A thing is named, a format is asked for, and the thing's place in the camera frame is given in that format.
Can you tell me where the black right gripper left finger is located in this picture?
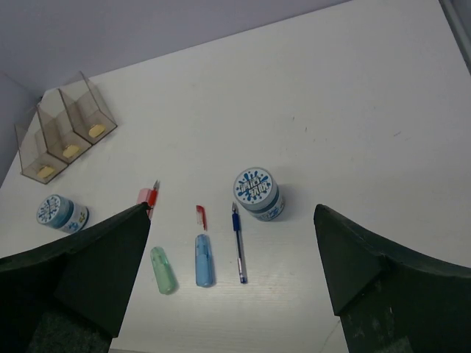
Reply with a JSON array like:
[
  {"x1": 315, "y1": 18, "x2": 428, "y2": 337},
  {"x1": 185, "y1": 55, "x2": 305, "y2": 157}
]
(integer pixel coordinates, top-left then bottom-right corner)
[{"x1": 1, "y1": 202, "x2": 150, "y2": 352}]

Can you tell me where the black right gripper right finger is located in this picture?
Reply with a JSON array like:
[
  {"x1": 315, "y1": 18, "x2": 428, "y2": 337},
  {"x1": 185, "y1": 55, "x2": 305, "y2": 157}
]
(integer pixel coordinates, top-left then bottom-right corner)
[{"x1": 314, "y1": 204, "x2": 470, "y2": 352}]

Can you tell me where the blue gel pen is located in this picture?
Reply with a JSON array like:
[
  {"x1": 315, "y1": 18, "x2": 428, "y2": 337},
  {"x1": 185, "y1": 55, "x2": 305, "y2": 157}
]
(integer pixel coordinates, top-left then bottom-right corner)
[{"x1": 231, "y1": 203, "x2": 248, "y2": 285}]

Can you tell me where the blue ink jar left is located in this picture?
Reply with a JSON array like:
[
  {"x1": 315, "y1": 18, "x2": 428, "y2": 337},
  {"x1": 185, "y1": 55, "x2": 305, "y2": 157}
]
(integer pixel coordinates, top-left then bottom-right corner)
[{"x1": 36, "y1": 194, "x2": 89, "y2": 234}]

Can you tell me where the blue ink jar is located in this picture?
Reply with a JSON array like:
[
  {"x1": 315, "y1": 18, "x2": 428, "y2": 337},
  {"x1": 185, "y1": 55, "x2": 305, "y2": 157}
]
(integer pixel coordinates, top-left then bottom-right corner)
[
  {"x1": 233, "y1": 167, "x2": 285, "y2": 221},
  {"x1": 36, "y1": 194, "x2": 89, "y2": 234}
]

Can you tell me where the green correction tape case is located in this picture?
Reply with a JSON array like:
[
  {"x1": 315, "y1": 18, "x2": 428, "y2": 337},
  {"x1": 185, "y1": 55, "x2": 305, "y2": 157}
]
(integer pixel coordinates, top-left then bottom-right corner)
[{"x1": 150, "y1": 246, "x2": 177, "y2": 295}]

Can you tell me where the blue correction tape case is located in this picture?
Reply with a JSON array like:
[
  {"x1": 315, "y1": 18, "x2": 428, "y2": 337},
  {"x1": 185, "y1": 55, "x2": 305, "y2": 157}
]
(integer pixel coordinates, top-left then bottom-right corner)
[{"x1": 195, "y1": 234, "x2": 216, "y2": 288}]

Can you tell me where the blue ink jar right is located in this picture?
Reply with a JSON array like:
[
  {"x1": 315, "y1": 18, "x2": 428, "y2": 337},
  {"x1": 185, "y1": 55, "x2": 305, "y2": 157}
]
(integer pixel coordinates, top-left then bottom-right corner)
[{"x1": 233, "y1": 167, "x2": 285, "y2": 221}]

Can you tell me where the clear three-compartment organizer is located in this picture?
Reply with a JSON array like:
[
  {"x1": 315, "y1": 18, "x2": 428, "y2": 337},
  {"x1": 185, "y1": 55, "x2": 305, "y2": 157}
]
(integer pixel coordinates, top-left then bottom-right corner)
[{"x1": 14, "y1": 71, "x2": 118, "y2": 185}]

